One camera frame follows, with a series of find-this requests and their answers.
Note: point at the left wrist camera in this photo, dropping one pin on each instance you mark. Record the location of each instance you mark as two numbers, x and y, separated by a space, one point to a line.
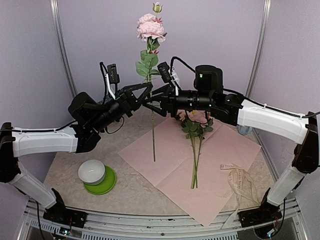
112 80

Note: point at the pink fake rose stem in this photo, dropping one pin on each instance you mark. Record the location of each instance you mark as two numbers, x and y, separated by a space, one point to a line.
150 30

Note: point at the green plastic plate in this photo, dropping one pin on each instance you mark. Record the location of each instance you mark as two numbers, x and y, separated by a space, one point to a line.
106 185

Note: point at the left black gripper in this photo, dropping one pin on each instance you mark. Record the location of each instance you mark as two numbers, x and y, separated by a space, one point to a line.
128 101

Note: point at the right aluminium frame post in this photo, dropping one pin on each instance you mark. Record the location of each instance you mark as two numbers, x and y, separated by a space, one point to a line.
259 48

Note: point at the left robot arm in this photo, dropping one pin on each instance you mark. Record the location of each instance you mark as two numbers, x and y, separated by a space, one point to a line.
79 136

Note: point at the yellow fake flower stem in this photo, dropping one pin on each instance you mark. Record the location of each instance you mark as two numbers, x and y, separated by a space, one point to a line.
193 134

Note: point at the beige printed ribbon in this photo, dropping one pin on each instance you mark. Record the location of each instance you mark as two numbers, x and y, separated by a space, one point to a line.
235 180

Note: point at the pink wrapping paper sheet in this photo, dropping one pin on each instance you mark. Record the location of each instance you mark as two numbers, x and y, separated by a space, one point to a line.
165 159

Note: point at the pale pink fake flower stem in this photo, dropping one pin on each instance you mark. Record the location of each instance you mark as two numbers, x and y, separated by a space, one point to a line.
205 122

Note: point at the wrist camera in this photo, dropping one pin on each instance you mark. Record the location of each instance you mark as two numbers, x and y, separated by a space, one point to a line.
112 80
169 76

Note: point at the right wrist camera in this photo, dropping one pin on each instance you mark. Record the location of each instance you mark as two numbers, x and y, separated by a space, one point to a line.
169 76

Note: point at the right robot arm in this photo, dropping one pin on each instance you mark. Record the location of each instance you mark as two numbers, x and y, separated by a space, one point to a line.
233 108

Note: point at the light blue mug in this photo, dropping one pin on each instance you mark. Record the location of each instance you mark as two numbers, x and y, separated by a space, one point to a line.
244 130

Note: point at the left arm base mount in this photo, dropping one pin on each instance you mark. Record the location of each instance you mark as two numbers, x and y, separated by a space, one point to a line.
68 217

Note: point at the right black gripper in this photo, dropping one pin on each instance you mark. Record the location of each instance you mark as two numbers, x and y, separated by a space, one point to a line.
170 105

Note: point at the front aluminium rail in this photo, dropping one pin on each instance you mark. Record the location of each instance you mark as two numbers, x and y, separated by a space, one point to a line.
112 226

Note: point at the white ceramic bowl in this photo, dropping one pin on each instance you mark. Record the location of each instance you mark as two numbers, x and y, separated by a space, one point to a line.
92 172

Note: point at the left aluminium frame post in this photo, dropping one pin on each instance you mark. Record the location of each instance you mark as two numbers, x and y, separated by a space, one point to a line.
54 6

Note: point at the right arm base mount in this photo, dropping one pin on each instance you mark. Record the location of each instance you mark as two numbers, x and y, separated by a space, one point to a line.
258 216

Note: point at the aluminium frame post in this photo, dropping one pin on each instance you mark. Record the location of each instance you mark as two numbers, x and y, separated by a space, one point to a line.
259 48
54 6

